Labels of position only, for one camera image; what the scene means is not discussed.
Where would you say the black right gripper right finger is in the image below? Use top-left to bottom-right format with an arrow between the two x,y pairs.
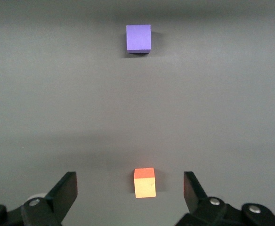
175,171 -> 233,226

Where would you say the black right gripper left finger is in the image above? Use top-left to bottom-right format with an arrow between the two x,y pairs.
21,171 -> 79,226

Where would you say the orange cube block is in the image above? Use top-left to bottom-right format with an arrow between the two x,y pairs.
133,167 -> 157,199

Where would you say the purple cube block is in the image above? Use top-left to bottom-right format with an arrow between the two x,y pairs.
125,24 -> 152,55

